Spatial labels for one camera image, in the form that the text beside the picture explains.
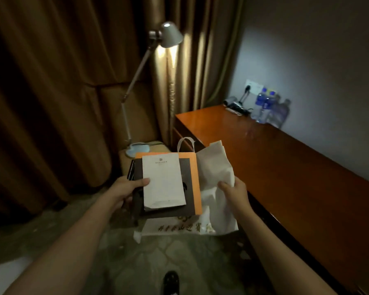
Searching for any person's left hand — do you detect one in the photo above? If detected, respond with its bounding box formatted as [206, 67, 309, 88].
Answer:
[105, 175, 151, 213]

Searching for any person's right hand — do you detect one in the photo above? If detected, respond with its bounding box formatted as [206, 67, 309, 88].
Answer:
[218, 176, 252, 218]

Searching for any white notepad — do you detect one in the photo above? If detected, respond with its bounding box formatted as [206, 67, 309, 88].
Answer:
[141, 153, 187, 211]

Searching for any orange folder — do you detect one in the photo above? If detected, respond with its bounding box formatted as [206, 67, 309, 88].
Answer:
[135, 152, 204, 217]

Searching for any silver hair dryer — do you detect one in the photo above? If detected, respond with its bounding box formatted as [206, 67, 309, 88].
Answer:
[223, 95, 253, 116]

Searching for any clear water bottle blue label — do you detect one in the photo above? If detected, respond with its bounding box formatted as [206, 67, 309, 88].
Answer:
[252, 88, 268, 122]
[261, 91, 279, 125]

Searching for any person's left forearm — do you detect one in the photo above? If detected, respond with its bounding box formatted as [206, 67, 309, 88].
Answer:
[5, 202, 121, 295]

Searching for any person's right forearm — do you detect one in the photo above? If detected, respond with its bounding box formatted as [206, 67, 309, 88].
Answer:
[237, 209, 336, 295]

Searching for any reddish wooden desk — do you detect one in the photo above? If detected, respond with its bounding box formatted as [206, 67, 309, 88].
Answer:
[172, 105, 369, 295]

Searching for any person's black shoe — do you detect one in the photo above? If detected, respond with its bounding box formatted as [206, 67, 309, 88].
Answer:
[162, 271, 180, 295]

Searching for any beige padded stool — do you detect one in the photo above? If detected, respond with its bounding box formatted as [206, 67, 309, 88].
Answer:
[118, 143, 173, 177]

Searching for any brown curtain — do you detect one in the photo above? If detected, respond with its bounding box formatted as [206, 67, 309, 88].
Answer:
[0, 0, 247, 225]

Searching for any white bed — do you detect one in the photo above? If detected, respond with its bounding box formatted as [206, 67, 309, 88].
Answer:
[0, 255, 34, 295]

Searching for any white wall outlet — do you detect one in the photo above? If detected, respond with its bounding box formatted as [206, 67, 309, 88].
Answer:
[245, 79, 264, 97]

